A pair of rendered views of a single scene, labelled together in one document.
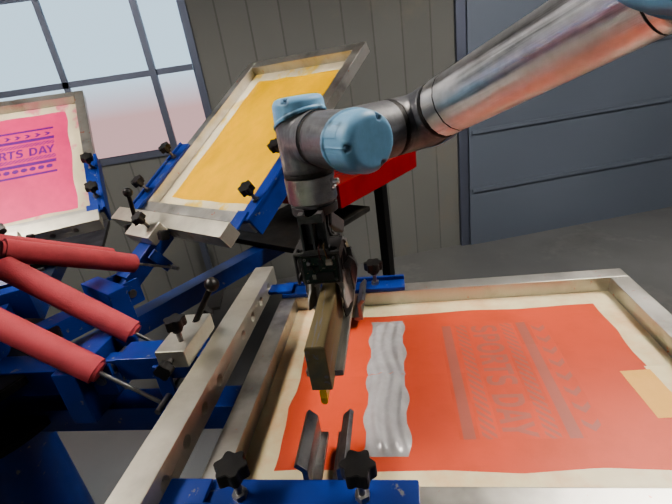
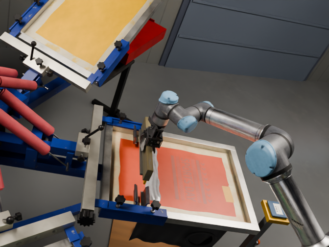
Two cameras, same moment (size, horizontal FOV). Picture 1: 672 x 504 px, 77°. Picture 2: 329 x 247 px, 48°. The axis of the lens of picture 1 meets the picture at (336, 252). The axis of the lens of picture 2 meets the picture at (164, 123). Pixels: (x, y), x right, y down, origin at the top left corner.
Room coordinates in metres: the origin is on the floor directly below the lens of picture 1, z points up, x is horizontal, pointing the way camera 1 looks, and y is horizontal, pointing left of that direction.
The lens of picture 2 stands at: (-0.52, 0.64, 2.30)
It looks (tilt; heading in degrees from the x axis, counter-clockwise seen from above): 37 degrees down; 331
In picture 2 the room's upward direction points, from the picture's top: 24 degrees clockwise
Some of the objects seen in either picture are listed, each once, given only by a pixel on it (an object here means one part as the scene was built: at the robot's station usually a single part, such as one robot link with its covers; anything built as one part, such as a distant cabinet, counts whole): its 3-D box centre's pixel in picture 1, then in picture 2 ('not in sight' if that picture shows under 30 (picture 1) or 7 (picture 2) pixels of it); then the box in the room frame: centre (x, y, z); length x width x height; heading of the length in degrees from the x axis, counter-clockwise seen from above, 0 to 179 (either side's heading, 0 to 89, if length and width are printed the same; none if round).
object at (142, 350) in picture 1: (166, 358); (69, 148); (0.71, 0.36, 1.02); 0.17 x 0.06 x 0.05; 80
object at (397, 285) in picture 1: (344, 295); (132, 129); (0.93, 0.00, 0.98); 0.30 x 0.05 x 0.07; 80
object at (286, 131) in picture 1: (304, 136); (167, 105); (0.62, 0.02, 1.41); 0.09 x 0.08 x 0.11; 31
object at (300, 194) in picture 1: (313, 189); (161, 118); (0.63, 0.02, 1.33); 0.08 x 0.08 x 0.05
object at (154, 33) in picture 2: (338, 173); (121, 31); (1.88, -0.06, 1.06); 0.61 x 0.46 x 0.12; 140
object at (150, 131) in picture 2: (319, 240); (155, 132); (0.62, 0.02, 1.25); 0.09 x 0.08 x 0.12; 170
